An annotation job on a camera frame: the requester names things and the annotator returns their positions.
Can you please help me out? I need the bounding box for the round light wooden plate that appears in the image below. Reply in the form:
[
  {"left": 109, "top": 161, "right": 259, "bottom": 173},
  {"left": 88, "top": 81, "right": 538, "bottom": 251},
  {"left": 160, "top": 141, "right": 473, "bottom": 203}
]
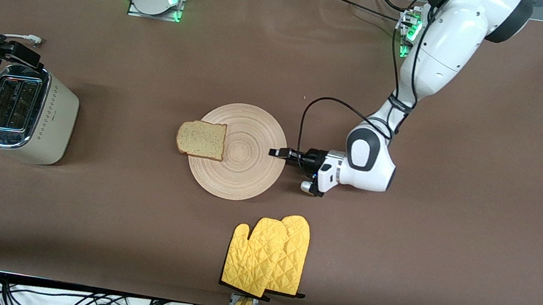
[{"left": 183, "top": 97, "right": 292, "bottom": 207}]

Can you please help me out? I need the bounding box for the brown-crusted bread slice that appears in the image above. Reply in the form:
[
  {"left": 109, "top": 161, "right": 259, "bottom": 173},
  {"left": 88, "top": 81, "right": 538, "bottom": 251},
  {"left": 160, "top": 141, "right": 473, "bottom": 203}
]
[{"left": 174, "top": 118, "right": 228, "bottom": 162}]

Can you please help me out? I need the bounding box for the cream and chrome toaster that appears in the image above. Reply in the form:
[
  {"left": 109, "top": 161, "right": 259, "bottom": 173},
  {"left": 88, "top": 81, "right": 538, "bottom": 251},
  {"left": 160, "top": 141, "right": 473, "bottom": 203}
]
[{"left": 0, "top": 61, "right": 84, "bottom": 170}]

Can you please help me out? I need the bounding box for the brown table cover sheet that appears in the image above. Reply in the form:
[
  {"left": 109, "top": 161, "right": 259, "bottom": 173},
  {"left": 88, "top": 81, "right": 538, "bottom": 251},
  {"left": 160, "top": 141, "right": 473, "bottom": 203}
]
[{"left": 0, "top": 0, "right": 543, "bottom": 305}]

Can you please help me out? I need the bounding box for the yellow quilted oven mitt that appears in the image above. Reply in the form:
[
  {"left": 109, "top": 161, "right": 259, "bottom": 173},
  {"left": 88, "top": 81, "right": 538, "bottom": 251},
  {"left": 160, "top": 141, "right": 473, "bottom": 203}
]
[
  {"left": 218, "top": 212, "right": 290, "bottom": 301},
  {"left": 264, "top": 212, "right": 316, "bottom": 300}
]

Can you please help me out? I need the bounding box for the small metal bracket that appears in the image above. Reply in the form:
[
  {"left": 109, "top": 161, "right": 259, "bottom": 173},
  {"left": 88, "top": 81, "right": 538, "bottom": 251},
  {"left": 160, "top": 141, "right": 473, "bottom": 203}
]
[{"left": 229, "top": 292, "right": 261, "bottom": 305}]

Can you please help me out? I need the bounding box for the black arm base cable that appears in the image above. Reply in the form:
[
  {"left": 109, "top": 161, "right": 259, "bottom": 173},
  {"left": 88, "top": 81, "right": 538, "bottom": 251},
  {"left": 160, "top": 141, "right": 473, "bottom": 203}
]
[{"left": 316, "top": 0, "right": 421, "bottom": 28}]

